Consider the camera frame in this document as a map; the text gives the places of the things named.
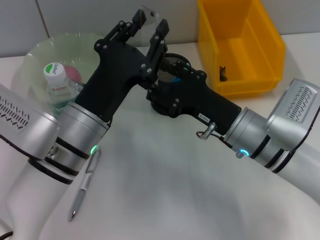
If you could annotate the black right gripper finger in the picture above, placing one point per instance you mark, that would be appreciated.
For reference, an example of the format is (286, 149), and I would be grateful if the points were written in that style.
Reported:
(155, 96)
(185, 68)

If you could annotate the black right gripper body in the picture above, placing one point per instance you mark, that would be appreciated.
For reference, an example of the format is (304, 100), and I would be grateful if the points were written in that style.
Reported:
(200, 100)

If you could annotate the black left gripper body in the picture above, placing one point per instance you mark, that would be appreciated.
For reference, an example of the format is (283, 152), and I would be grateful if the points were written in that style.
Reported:
(110, 82)

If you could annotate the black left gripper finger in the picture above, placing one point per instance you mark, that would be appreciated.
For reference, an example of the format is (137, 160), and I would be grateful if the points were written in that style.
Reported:
(130, 27)
(157, 45)

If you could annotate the blue capped scissors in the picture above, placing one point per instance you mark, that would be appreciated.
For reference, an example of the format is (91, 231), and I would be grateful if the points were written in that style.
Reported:
(177, 80)

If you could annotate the clear plastic ruler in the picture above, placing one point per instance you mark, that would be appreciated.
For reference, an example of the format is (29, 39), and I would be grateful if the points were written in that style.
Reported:
(150, 25)

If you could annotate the green plastic wrapper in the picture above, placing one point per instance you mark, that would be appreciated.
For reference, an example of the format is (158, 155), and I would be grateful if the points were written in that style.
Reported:
(223, 75)

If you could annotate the pink peach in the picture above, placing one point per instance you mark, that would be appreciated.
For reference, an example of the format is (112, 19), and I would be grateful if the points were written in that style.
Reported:
(73, 72)

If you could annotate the clear water bottle green label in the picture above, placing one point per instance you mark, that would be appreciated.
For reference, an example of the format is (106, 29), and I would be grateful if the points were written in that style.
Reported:
(58, 92)

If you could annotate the grey silver ballpoint pen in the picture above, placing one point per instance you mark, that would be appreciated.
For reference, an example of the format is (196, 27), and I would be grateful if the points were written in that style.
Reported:
(85, 182)

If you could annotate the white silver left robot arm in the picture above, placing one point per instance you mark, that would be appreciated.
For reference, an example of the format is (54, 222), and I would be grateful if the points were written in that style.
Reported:
(82, 130)

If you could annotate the black mesh pen holder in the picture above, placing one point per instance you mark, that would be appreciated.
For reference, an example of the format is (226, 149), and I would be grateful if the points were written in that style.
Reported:
(167, 72)

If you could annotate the translucent green fruit plate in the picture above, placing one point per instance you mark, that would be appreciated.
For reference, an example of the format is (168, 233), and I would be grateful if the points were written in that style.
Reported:
(50, 52)

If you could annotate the yellow plastic bin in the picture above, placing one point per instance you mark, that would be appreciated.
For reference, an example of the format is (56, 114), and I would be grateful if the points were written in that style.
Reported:
(240, 50)

